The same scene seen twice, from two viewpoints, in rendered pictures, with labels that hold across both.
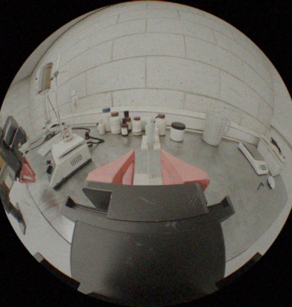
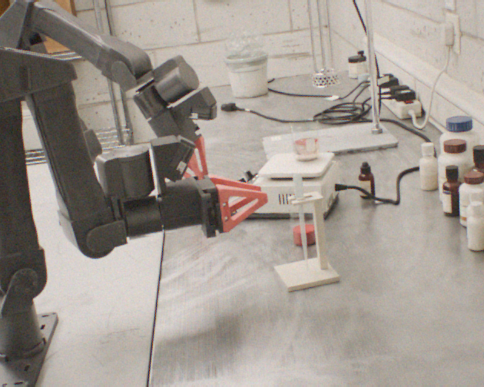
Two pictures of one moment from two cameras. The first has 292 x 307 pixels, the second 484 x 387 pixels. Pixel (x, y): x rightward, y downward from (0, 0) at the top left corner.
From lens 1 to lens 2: 1.10 m
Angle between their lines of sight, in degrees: 71
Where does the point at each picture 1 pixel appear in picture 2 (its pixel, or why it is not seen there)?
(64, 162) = (267, 190)
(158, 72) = not seen: outside the picture
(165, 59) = not seen: outside the picture
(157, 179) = (322, 273)
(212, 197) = (308, 334)
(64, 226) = (183, 248)
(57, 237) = (152, 250)
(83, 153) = not seen: hidden behind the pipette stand
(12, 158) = (167, 124)
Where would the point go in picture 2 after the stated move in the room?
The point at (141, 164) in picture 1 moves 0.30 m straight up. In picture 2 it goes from (353, 258) to (337, 68)
